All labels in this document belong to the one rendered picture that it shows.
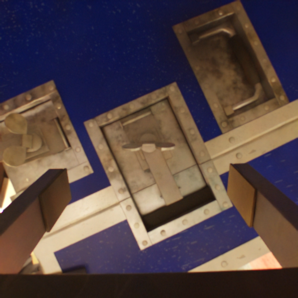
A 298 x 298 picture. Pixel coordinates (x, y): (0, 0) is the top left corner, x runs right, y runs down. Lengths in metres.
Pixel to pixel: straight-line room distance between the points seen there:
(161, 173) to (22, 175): 0.18
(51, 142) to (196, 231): 0.21
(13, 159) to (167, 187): 0.18
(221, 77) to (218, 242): 0.22
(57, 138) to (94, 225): 0.12
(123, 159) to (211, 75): 0.16
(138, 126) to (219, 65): 0.14
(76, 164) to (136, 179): 0.08
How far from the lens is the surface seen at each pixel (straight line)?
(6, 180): 1.52
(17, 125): 0.28
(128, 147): 0.24
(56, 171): 0.17
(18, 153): 0.28
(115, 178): 0.27
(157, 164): 0.27
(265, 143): 0.31
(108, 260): 0.30
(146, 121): 0.28
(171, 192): 0.27
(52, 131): 0.30
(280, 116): 0.33
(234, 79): 0.33
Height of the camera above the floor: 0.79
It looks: 3 degrees down
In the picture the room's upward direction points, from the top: 114 degrees counter-clockwise
